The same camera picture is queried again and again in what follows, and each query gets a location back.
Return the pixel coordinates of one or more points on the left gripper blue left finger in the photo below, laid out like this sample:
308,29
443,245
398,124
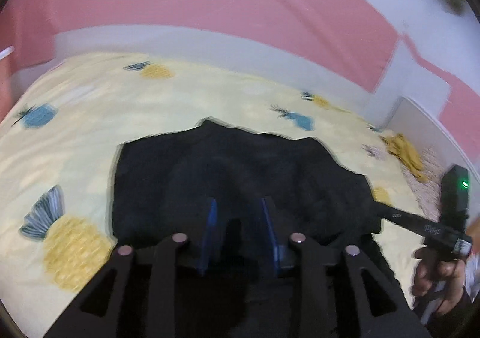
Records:
209,237

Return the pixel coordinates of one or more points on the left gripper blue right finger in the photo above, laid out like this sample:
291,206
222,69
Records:
270,238

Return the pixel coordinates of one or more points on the black puffer jacket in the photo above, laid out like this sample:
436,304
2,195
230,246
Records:
333,280

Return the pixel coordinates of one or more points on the mustard yellow cloth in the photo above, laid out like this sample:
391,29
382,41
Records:
401,147

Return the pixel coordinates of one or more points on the white headboard panel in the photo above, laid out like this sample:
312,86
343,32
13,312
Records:
424,131

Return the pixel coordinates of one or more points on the pink storage box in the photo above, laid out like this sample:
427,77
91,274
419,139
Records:
5,81

